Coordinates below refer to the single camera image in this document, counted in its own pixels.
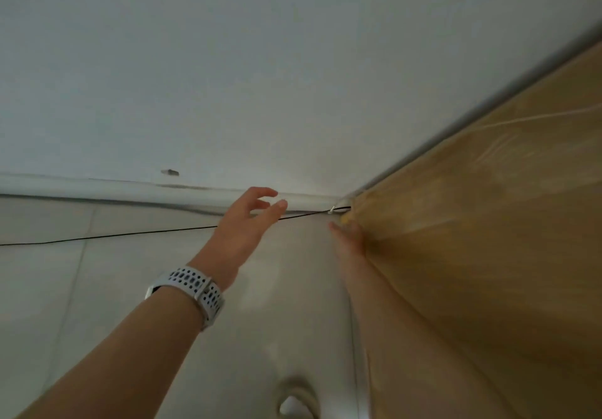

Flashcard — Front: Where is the white perforated wristwatch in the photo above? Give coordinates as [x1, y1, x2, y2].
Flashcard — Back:
[144, 265, 226, 332]

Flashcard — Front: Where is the beige slipper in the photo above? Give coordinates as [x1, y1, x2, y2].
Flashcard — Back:
[275, 376, 322, 419]

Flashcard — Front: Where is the thin white wire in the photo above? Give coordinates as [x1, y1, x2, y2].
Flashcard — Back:
[470, 103, 602, 130]

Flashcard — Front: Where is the thin black floor cable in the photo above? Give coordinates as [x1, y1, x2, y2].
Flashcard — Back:
[0, 206, 352, 247]

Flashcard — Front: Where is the person's left hand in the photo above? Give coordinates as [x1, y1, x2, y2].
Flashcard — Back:
[187, 186, 288, 292]

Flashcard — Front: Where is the person's left forearm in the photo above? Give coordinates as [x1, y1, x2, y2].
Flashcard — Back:
[14, 287, 208, 419]

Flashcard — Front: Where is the person's right forearm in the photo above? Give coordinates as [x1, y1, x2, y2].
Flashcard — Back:
[338, 263, 476, 419]

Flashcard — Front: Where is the person's right hand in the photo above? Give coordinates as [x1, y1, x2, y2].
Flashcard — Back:
[327, 220, 373, 272]

